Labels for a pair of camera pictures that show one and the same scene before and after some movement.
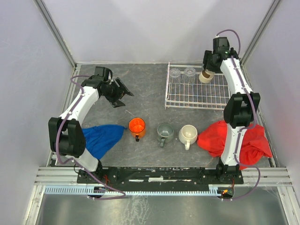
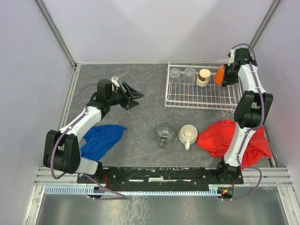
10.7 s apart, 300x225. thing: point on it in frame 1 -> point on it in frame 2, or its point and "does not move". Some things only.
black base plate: x=157 y=177 does not move
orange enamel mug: x=137 y=127 -> x=219 y=76
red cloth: x=211 y=139 does not move
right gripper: x=211 y=68 -> x=227 y=76
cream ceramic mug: x=188 y=135 does not move
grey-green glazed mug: x=165 y=133 does not move
